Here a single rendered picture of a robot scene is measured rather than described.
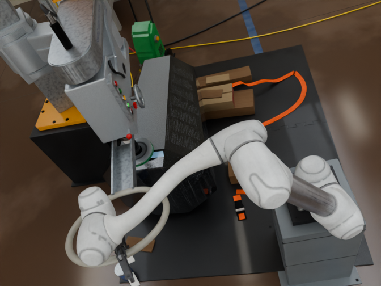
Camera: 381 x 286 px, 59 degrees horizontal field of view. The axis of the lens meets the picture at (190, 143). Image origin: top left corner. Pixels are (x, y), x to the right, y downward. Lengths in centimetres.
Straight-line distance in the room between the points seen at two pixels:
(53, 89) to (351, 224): 227
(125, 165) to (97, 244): 88
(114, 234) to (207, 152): 40
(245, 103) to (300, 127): 55
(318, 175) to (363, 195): 127
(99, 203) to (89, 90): 70
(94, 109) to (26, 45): 96
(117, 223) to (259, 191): 44
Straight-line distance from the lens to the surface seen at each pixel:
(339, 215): 149
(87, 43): 166
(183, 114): 249
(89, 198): 119
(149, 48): 397
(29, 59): 265
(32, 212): 364
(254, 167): 102
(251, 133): 112
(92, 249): 106
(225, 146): 112
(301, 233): 178
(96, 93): 173
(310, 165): 160
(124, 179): 183
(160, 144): 223
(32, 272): 332
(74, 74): 163
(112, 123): 187
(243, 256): 260
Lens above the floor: 244
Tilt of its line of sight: 49 degrees down
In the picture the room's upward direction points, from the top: 23 degrees counter-clockwise
